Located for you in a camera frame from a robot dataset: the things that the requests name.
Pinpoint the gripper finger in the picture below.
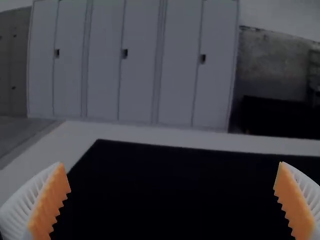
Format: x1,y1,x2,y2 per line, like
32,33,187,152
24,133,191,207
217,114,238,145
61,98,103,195
272,161,320,240
0,161,72,240

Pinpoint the grey cupboard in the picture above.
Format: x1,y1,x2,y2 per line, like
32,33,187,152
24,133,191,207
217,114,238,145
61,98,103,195
85,0,163,125
26,0,89,119
156,0,240,133

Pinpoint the black mat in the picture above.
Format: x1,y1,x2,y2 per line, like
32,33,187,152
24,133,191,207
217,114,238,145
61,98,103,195
49,138,320,240

